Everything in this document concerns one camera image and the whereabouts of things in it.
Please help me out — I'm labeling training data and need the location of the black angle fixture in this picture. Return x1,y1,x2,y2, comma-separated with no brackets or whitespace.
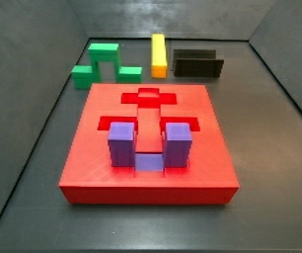
172,49,224,78

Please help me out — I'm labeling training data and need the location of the red slotted base block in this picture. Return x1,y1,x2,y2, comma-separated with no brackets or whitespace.
58,84,240,205

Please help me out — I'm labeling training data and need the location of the purple U-shaped block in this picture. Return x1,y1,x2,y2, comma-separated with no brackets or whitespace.
108,122,192,171

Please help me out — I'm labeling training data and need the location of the green stepped block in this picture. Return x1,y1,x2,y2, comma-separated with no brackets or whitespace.
70,43,143,89

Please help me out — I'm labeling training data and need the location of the yellow bar block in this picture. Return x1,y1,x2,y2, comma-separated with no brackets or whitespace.
151,34,167,78

